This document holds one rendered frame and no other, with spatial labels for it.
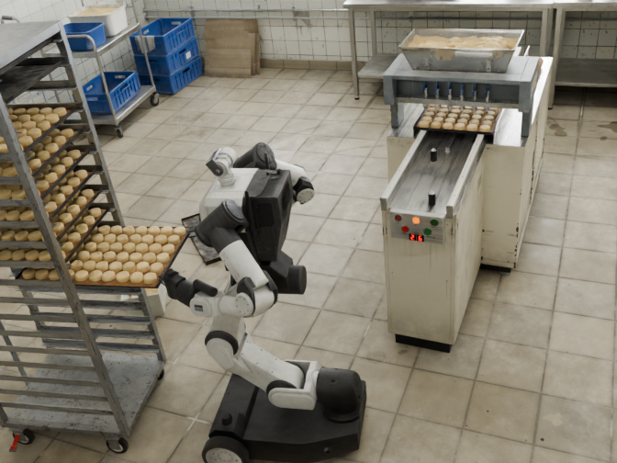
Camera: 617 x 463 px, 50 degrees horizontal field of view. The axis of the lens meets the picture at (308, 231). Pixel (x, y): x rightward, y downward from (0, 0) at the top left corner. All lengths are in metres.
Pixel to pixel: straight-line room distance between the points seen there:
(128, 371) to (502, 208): 2.09
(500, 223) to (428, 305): 0.73
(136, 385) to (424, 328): 1.42
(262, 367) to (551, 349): 1.47
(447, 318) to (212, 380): 1.21
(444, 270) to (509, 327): 0.67
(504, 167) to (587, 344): 0.96
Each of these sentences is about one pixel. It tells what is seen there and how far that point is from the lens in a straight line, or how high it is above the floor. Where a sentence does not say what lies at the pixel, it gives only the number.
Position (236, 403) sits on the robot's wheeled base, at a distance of 3.05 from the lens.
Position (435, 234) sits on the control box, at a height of 0.75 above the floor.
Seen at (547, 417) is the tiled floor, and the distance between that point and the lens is 3.22.
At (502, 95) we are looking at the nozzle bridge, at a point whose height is 1.07.
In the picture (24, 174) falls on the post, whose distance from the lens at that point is 2.40.
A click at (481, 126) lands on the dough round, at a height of 0.92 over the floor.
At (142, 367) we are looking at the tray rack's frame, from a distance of 3.42.
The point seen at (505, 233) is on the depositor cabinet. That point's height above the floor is 0.31.
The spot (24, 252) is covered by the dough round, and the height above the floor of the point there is 1.06.
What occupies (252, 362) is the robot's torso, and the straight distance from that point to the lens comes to 2.84.
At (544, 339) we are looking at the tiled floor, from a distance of 3.57.
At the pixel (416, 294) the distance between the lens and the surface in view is 3.21.
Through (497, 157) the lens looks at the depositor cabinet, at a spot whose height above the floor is 0.77.
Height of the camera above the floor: 2.40
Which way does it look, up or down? 33 degrees down
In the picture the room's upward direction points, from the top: 7 degrees counter-clockwise
